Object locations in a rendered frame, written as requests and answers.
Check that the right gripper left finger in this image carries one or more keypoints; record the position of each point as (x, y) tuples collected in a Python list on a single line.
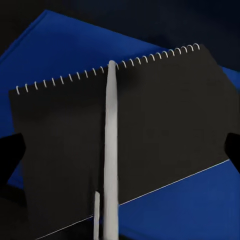
[(12, 149)]

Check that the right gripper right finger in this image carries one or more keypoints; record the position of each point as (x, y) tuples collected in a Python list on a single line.
[(232, 149)]

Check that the folder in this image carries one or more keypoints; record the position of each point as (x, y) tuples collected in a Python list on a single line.
[(204, 206)]

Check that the pen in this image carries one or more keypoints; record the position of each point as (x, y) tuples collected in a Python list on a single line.
[(111, 178)]

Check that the desk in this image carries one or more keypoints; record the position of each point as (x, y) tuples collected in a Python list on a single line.
[(169, 24)]

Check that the notebook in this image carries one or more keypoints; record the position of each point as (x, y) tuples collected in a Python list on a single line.
[(175, 111)]

